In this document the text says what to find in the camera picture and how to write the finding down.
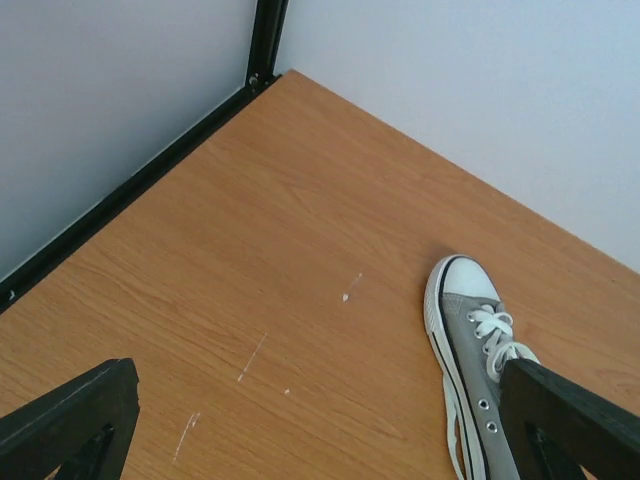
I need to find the white shoelace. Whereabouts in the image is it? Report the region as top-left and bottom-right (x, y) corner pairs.
(429, 303), (538, 479)

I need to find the black aluminium frame post left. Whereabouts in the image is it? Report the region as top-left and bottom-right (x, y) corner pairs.
(1, 0), (289, 311)

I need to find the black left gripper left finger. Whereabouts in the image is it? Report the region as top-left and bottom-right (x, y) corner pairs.
(1, 358), (139, 479)

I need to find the grey canvas sneaker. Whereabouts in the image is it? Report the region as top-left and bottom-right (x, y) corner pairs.
(423, 254), (539, 479)

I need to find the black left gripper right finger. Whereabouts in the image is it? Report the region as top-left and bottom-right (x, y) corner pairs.
(499, 359), (639, 479)

